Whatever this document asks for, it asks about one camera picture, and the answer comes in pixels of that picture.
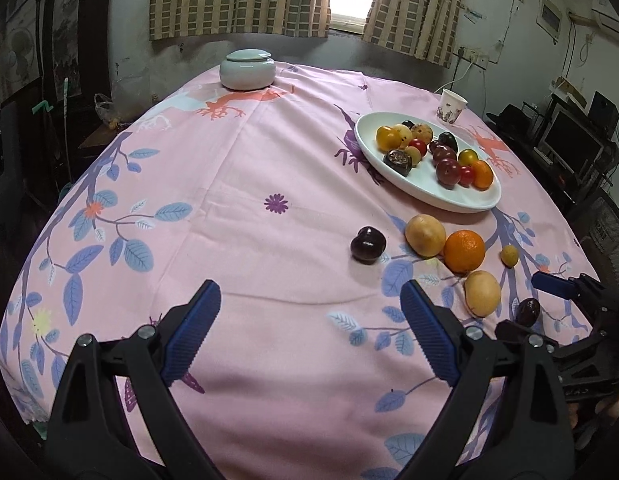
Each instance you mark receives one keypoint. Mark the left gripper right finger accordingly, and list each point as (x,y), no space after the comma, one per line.
(437,330)

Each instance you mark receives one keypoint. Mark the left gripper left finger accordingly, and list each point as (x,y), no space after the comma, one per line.
(184,328)

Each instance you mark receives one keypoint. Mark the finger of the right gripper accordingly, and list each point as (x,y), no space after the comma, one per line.
(564,284)
(512,332)

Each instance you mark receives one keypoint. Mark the tan round pear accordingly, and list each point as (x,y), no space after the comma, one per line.
(482,293)

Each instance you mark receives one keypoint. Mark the small yellow-green fruit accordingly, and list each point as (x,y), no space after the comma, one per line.
(509,256)

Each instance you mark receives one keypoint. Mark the orange mandarin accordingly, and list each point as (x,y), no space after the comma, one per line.
(483,175)
(464,251)

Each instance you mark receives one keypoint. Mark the dark cherry plum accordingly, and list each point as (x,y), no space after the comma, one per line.
(368,245)

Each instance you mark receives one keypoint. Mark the small tan longan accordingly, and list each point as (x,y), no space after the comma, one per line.
(414,155)

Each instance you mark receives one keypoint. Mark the red cherry tomato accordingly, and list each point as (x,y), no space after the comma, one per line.
(420,146)

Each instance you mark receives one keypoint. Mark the pale yellow small fruit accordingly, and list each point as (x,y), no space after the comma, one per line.
(405,134)

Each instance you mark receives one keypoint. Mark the yellow cherry tomato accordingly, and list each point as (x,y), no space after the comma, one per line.
(387,139)

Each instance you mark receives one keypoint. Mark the brown spotted round fruit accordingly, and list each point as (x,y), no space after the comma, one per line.
(423,132)

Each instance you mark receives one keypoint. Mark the dark purple passion fruit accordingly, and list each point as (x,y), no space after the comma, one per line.
(400,161)

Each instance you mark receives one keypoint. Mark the person's right hand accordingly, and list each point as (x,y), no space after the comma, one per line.
(588,416)

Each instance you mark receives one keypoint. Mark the computer monitor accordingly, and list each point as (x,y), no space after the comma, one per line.
(576,148)

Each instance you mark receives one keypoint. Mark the white round plate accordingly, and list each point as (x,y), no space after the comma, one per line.
(421,182)

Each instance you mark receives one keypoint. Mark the pink patterned tablecloth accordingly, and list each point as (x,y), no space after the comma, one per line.
(310,370)

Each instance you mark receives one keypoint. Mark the patterned paper cup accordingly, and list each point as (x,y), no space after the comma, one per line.
(451,105)

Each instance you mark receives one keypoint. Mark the white lidded ceramic jar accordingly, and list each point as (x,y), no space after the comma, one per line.
(247,70)

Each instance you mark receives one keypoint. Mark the standing fan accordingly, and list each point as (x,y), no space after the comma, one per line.
(19,60)

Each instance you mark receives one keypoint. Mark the right checkered curtain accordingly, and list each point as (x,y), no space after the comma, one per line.
(422,29)

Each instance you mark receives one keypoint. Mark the white wall power strip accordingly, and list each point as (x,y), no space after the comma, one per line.
(474,56)

